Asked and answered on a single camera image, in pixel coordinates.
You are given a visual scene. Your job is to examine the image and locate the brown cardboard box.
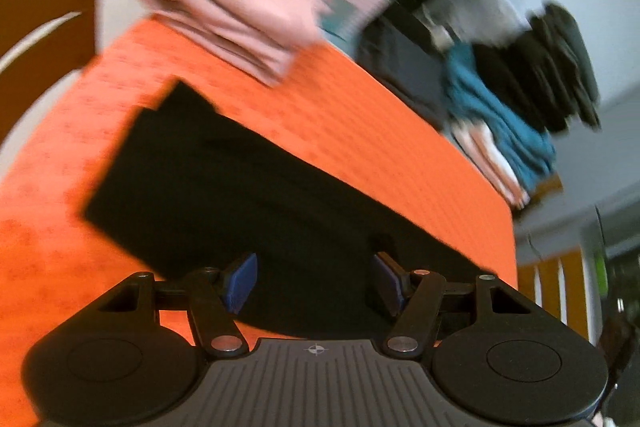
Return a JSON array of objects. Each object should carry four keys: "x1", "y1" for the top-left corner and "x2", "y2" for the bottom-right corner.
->
[{"x1": 530, "y1": 174, "x2": 563, "y2": 202}]

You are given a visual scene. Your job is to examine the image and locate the orange patterned table mat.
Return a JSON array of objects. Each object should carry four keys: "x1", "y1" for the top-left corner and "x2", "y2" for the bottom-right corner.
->
[{"x1": 0, "y1": 18, "x2": 518, "y2": 427}]

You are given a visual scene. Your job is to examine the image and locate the teal knit sweater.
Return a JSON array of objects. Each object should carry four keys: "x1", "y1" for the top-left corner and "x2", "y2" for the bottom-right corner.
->
[{"x1": 442, "y1": 42, "x2": 558, "y2": 198}]

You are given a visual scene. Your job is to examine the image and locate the pink folded sweatshirt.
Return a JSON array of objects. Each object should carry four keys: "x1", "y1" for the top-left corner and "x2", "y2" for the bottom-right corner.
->
[{"x1": 137, "y1": 0, "x2": 333, "y2": 88}]

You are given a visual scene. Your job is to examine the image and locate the dark grey folded garment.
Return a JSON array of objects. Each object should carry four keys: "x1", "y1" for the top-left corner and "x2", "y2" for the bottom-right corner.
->
[{"x1": 357, "y1": 14, "x2": 451, "y2": 130}]

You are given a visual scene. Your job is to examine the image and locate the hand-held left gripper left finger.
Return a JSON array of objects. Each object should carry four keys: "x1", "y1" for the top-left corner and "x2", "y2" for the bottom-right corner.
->
[{"x1": 95, "y1": 253, "x2": 258, "y2": 355}]

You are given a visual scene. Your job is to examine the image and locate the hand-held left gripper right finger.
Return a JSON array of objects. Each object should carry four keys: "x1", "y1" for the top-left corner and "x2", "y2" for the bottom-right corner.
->
[{"x1": 372, "y1": 252, "x2": 538, "y2": 357}]

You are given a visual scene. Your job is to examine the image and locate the white plastic bag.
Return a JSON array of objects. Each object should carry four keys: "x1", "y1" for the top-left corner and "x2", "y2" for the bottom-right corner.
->
[{"x1": 420, "y1": 0, "x2": 531, "y2": 52}]

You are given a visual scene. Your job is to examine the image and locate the black garment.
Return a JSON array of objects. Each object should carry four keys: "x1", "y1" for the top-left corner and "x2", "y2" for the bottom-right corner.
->
[{"x1": 82, "y1": 78, "x2": 498, "y2": 340}]

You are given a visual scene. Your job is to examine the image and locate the white folded garment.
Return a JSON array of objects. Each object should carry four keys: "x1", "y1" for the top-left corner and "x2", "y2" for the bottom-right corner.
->
[{"x1": 450, "y1": 117, "x2": 531, "y2": 210}]

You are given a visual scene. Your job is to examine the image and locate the black folded sweater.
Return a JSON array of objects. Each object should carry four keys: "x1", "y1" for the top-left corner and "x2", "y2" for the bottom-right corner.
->
[{"x1": 472, "y1": 27, "x2": 571, "y2": 132}]

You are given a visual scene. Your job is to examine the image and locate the dark green folded garment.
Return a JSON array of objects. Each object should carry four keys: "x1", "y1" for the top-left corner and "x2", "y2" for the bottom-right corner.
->
[{"x1": 530, "y1": 2, "x2": 603, "y2": 132}]

